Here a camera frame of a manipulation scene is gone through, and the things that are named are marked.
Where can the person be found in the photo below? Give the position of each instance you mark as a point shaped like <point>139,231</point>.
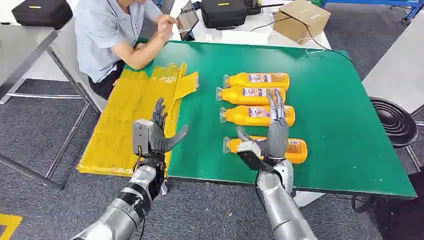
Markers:
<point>102,36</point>

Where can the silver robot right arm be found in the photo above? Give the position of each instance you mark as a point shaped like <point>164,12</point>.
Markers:
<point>281,205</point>

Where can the green table mat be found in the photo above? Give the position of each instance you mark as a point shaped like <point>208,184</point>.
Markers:
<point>331,116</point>

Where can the yellow floor tape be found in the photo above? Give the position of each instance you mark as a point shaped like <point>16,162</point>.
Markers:
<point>8,223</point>

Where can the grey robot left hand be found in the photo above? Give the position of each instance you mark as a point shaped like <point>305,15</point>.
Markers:
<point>159,140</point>

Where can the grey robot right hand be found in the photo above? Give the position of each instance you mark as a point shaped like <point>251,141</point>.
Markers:
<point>277,139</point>

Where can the white table leg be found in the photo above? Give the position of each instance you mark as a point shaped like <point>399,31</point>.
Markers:
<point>306,198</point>

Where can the steel table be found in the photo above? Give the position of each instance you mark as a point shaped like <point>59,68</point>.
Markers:
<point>20,46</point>

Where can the yellow sheet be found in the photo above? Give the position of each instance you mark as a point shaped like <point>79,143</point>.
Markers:
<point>126,116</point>

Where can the tablet on stand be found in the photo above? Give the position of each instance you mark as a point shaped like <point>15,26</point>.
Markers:
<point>188,20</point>

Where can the black carry case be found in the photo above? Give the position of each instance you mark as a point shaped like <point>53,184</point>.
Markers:
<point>223,15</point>
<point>41,13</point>

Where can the grey table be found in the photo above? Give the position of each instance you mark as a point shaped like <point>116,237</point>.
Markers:
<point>397,69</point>

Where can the small white charger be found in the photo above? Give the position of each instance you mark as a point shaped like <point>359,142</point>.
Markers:
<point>208,37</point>

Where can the cardboard box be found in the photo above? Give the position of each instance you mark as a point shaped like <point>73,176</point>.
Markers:
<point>298,23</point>

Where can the black bag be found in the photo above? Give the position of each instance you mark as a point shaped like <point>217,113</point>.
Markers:
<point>400,212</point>

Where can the blue metal frame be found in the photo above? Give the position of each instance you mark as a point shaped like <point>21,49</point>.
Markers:
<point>410,8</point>

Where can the black radio device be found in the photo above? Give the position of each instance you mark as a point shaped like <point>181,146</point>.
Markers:
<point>251,6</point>

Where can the black round stool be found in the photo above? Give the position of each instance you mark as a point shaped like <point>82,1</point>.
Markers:
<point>394,121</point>

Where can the white table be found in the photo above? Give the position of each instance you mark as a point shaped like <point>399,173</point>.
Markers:
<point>261,24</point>

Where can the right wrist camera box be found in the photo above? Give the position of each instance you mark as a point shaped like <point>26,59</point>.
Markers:
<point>250,150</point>

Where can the orange drink bottle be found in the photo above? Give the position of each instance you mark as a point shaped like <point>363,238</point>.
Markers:
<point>238,81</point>
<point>296,150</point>
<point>232,96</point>
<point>242,116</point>

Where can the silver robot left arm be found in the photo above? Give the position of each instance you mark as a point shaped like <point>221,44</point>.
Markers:
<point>132,202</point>

